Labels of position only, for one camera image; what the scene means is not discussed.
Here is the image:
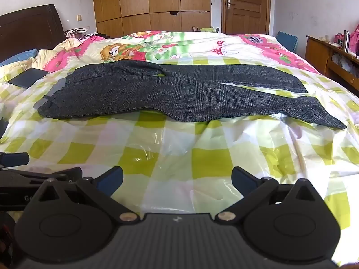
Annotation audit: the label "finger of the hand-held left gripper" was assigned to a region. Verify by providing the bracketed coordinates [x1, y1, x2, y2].
[0, 167, 83, 188]
[0, 152, 30, 169]

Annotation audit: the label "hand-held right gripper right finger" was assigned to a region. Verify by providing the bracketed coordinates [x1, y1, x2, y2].
[215, 166, 326, 225]

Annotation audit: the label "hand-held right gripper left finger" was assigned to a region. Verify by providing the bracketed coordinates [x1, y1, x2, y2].
[29, 166, 141, 225]

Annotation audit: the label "dark grey checked pants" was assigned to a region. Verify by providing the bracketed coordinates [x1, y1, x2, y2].
[37, 61, 348, 130]

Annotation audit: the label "blue pillow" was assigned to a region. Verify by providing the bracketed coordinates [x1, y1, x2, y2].
[0, 48, 39, 67]

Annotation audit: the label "cream quilt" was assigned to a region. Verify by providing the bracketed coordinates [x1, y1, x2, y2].
[36, 37, 85, 71]

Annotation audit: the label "dark wooden headboard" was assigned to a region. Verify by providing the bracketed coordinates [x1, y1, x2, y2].
[0, 4, 67, 63]

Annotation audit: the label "pile of clothes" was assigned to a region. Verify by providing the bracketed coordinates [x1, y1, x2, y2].
[64, 27, 107, 39]

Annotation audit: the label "blue foam mat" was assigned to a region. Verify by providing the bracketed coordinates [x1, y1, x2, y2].
[276, 31, 298, 52]

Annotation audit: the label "wooden sideboard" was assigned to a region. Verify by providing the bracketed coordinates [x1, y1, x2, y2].
[304, 35, 359, 96]

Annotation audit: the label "white plastic bags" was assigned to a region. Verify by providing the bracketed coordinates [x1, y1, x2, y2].
[332, 53, 357, 76]

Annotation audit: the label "wooden door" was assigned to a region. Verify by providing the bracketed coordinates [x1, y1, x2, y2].
[221, 0, 271, 36]

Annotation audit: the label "pink cloth cover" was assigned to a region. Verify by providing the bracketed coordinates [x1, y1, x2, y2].
[350, 23, 359, 54]

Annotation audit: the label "wooden wardrobe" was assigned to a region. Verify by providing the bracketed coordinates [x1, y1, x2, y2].
[92, 0, 211, 39]

